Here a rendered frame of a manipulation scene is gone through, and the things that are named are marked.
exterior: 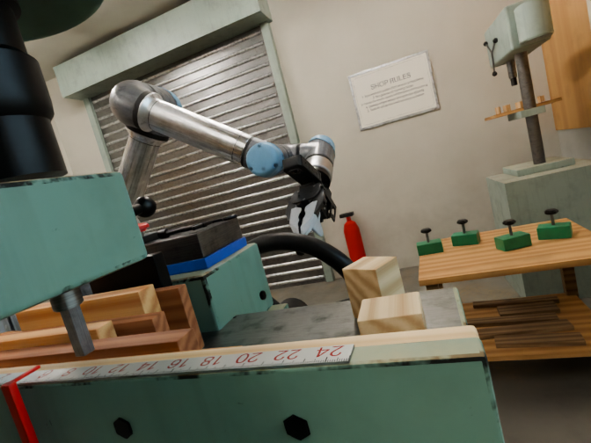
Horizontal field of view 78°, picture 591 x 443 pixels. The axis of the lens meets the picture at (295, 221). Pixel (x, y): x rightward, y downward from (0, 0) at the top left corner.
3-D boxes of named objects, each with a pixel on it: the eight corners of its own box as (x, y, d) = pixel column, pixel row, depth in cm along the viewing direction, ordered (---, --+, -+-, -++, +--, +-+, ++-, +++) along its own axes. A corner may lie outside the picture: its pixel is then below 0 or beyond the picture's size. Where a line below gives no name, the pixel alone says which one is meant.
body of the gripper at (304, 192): (336, 223, 79) (339, 189, 88) (317, 194, 75) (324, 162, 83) (305, 232, 83) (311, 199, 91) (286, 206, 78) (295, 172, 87)
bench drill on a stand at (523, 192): (584, 264, 238) (542, 14, 219) (645, 301, 179) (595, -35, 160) (503, 275, 252) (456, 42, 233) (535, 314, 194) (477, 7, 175)
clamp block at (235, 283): (277, 303, 50) (259, 241, 49) (230, 357, 37) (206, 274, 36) (189, 315, 55) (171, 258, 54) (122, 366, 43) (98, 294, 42)
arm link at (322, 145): (307, 158, 102) (338, 156, 100) (302, 182, 94) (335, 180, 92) (302, 133, 97) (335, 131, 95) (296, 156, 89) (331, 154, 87)
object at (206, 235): (247, 244, 48) (236, 204, 48) (202, 272, 38) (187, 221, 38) (169, 260, 53) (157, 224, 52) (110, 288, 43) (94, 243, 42)
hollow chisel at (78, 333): (95, 349, 26) (72, 283, 25) (84, 356, 25) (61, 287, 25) (86, 350, 26) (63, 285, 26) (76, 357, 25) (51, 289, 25)
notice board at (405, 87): (440, 108, 290) (427, 49, 284) (440, 108, 288) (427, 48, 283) (361, 131, 311) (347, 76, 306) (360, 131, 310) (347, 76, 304)
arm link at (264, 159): (91, 64, 83) (287, 141, 77) (123, 74, 94) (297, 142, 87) (81, 113, 86) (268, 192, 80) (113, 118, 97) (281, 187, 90)
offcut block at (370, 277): (375, 302, 34) (363, 256, 33) (408, 306, 31) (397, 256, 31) (353, 318, 32) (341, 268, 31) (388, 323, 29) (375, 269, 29)
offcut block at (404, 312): (373, 346, 26) (361, 299, 26) (430, 340, 25) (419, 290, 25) (369, 374, 23) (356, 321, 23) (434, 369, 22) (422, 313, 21)
